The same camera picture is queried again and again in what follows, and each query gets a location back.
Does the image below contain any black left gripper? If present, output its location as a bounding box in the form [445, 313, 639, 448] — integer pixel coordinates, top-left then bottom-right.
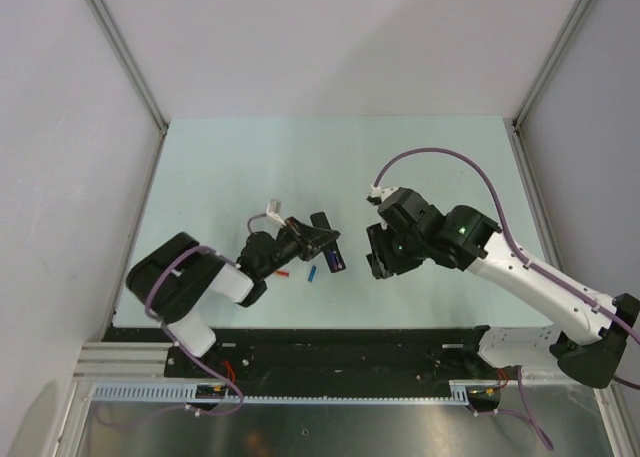
[259, 216, 340, 279]

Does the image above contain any black remote control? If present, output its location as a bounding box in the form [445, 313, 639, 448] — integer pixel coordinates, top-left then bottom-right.
[309, 211, 348, 275]

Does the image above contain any blue magenta battery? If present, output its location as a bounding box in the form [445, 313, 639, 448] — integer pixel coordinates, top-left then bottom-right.
[333, 251, 346, 272]

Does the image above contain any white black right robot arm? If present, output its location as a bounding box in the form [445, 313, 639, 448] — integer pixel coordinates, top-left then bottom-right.
[366, 186, 639, 389]

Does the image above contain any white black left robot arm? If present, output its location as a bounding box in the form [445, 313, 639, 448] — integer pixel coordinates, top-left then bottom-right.
[125, 217, 340, 377]

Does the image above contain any light blue battery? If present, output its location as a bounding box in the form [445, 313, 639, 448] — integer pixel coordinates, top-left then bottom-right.
[307, 265, 317, 283]

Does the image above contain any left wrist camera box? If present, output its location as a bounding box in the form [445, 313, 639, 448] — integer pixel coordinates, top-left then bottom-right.
[265, 199, 286, 227]

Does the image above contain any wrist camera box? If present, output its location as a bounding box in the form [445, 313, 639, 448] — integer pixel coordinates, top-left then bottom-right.
[366, 185, 398, 207]
[265, 199, 286, 227]

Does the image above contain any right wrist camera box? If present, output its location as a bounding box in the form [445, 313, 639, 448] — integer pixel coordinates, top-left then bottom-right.
[366, 185, 398, 207]

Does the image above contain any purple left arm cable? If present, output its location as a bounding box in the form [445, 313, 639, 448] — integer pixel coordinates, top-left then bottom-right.
[144, 212, 271, 378]

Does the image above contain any grey slotted cable duct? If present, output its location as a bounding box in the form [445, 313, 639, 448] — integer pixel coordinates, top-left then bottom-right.
[92, 382, 500, 406]

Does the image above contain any aluminium frame post left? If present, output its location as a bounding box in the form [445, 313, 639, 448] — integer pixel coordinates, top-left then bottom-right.
[85, 0, 169, 136]

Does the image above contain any aluminium frame post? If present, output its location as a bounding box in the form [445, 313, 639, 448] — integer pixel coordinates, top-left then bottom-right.
[85, 0, 169, 136]
[512, 0, 609, 128]

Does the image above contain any aluminium frame post right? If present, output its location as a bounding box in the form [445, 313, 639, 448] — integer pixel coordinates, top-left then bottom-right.
[512, 0, 609, 128]

